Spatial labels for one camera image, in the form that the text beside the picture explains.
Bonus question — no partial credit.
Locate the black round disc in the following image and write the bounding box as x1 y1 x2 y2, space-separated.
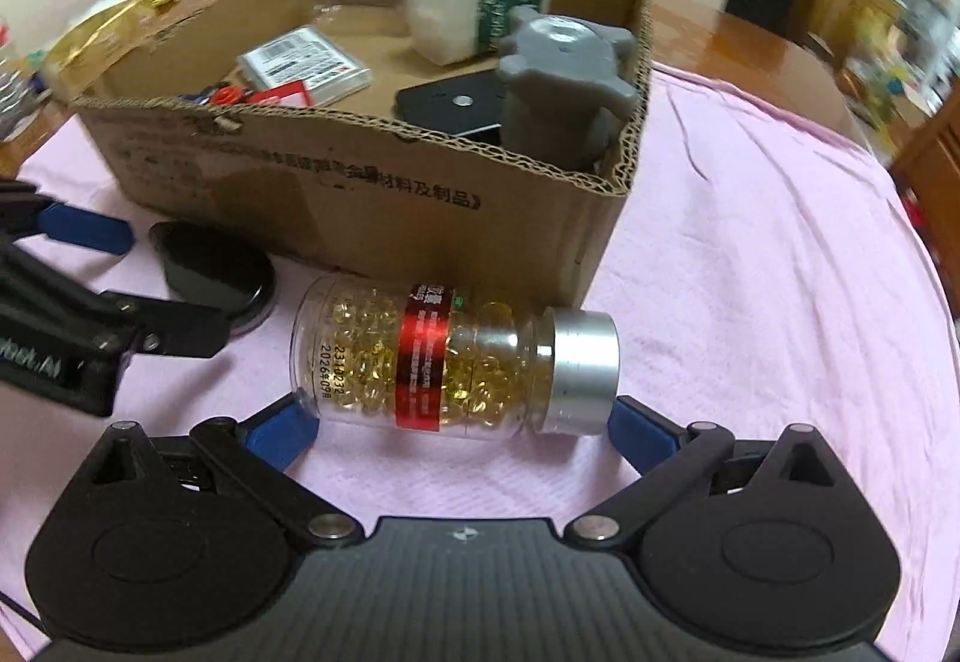
150 221 279 335

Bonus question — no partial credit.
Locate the black plate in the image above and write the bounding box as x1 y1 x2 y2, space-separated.
395 78 512 146

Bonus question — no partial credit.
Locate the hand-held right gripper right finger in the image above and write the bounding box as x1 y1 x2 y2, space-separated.
562 394 841 547

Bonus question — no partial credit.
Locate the silver foil packet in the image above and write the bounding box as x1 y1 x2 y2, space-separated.
238 26 374 106

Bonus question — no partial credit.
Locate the grey plastic part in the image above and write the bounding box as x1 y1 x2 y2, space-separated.
495 13 641 172

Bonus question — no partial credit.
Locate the pink towel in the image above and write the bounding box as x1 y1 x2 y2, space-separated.
0 62 960 662

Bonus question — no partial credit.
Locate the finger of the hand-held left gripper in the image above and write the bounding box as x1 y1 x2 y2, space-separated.
0 178 134 256
0 249 230 364

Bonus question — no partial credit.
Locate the capsule bottle silver cap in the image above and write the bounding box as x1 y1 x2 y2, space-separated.
289 272 623 442

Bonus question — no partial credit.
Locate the gold tissue pack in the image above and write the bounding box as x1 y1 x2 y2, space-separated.
45 0 182 101

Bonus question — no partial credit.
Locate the black cable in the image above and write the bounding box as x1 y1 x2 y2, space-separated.
0 587 47 641

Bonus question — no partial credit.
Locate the small red blue object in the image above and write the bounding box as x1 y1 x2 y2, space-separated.
184 83 313 107

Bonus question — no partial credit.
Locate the white plastic bottle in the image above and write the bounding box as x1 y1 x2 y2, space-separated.
403 0 554 66

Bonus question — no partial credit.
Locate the wooden chair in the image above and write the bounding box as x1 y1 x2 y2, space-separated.
892 99 960 251

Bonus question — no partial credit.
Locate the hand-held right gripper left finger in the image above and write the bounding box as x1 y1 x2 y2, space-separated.
86 392 361 547

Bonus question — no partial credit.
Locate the water bottle red label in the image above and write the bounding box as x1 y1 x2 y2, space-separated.
0 20 50 142

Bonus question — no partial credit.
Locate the wooden cabinet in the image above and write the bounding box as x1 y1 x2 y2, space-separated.
821 0 909 71

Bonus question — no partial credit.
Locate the cardboard box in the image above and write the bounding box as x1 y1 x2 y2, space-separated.
69 0 654 307

